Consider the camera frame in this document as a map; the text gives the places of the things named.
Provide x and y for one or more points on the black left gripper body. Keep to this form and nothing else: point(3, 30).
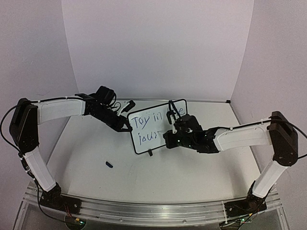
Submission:
point(102, 116)

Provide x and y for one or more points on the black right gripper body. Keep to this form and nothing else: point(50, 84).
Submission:
point(168, 140)

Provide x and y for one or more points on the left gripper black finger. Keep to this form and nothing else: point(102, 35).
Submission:
point(125, 124)
point(124, 129)

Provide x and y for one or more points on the white whiteboard with black frame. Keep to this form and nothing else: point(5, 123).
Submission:
point(148, 126)

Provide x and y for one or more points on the blue marker cap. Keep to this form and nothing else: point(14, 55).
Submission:
point(109, 164)

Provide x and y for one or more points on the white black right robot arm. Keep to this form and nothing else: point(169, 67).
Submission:
point(275, 131)

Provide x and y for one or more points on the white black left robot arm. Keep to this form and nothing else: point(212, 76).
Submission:
point(24, 129)

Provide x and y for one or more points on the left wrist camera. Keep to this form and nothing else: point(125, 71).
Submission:
point(127, 107)

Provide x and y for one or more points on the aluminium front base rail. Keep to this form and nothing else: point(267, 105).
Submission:
point(33, 214)

